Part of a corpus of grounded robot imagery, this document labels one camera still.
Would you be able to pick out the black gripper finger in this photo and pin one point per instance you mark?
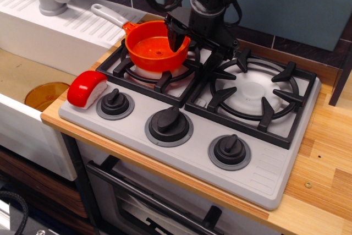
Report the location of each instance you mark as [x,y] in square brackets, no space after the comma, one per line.
[212,62]
[176,36]

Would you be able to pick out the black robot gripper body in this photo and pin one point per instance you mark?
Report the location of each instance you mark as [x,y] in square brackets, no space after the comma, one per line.
[207,27]

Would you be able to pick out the orange toy pot grey handle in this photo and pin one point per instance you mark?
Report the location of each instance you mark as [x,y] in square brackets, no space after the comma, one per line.
[147,42]

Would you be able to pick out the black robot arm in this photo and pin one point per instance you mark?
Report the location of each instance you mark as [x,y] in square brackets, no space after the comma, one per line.
[233,12]

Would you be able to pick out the black left burner grate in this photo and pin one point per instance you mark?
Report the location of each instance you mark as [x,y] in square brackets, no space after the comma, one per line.
[172,86]

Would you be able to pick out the black burner grate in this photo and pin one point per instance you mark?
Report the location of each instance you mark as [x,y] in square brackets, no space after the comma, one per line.
[260,98]
[172,86]

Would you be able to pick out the black right burner grate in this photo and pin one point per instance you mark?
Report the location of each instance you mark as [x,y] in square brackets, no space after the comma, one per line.
[260,98]

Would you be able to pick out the grey toy stove top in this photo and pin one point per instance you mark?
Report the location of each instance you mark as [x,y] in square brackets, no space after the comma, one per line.
[261,182]

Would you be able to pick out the black middle stove knob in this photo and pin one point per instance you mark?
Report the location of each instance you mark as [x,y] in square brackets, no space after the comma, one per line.
[169,128]

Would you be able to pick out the black stove knob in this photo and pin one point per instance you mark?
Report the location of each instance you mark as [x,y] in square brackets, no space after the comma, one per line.
[169,128]
[115,105]
[229,152]

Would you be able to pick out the black left stove knob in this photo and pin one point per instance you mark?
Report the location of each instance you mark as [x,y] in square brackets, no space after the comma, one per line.
[115,105]

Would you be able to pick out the black right stove knob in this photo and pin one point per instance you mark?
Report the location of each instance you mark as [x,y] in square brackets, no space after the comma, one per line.
[229,152]

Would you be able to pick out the red white toy sushi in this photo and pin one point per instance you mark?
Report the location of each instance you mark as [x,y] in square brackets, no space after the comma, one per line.
[86,88]

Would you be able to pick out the white toy sink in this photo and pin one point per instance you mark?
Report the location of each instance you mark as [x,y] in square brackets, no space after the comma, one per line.
[37,49]

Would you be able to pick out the oven door with black handle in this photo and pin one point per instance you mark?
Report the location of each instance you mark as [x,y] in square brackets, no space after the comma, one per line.
[138,202]

